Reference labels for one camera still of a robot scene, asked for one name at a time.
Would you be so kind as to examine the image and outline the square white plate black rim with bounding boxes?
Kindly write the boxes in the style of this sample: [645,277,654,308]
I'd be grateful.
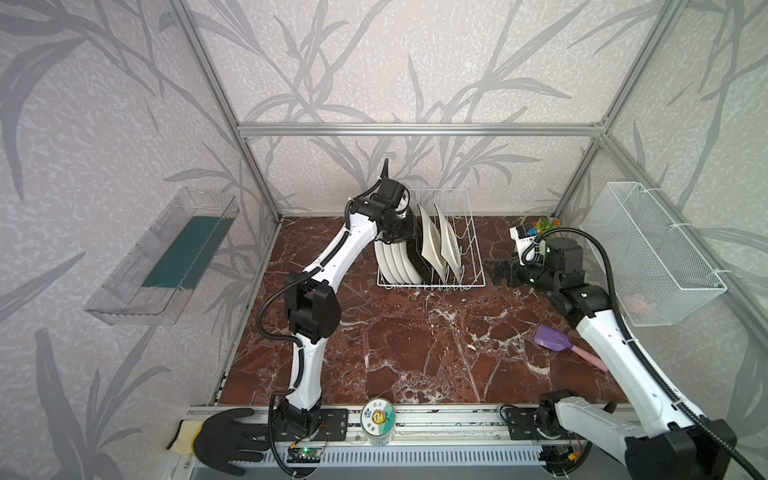
[418,204,448,284]

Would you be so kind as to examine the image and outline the square floral plate black rim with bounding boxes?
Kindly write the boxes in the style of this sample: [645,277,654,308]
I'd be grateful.
[406,208,433,285]

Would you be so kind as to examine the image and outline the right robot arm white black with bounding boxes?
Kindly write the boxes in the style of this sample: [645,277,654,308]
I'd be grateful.
[491,224,763,479]

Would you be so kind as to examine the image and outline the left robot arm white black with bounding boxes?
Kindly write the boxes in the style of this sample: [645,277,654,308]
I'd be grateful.
[256,160,415,440]

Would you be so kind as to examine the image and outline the round white plate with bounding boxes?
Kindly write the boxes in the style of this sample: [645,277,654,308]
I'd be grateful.
[398,242,422,285]
[381,243,401,285]
[374,241,392,284]
[390,243,411,285]

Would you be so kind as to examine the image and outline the white pot artificial flowers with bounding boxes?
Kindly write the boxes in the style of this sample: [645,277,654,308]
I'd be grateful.
[524,217,561,238]

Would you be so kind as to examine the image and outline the square white plate rear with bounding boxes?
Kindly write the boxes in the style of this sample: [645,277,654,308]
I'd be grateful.
[436,206,462,284]

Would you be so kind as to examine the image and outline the pink object in basket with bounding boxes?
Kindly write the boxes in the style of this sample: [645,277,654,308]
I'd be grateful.
[623,294,651,315]

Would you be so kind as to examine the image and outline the round tape roll green label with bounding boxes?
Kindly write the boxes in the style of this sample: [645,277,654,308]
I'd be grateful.
[360,398,396,445]

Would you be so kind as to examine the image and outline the left green circuit board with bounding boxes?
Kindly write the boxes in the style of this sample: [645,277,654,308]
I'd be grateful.
[287,444,324,464]

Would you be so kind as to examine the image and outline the black glove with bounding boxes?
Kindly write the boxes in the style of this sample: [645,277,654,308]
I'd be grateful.
[192,407,271,477]

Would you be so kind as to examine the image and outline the yellow sponge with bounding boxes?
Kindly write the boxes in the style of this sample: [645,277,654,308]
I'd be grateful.
[167,420,203,456]

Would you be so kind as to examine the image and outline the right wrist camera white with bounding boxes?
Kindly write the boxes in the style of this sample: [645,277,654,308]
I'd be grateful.
[509,223,538,262]

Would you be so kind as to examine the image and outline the white wire dish rack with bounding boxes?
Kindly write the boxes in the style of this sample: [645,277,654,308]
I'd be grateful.
[377,189,485,290]

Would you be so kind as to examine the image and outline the purple scoop pink handle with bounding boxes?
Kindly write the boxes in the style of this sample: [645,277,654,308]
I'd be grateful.
[534,325,609,372]

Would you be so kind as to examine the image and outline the white mesh wall basket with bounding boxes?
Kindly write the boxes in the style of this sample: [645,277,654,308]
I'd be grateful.
[580,182,727,327]

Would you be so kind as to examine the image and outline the right circuit board wires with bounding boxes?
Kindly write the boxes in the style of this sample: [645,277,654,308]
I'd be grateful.
[538,443,586,475]

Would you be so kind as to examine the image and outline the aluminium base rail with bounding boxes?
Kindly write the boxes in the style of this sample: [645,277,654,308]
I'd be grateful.
[161,403,685,480]

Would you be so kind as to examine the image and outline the clear plastic wall shelf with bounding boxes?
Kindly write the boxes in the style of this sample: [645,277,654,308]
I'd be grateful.
[84,187,240,326]

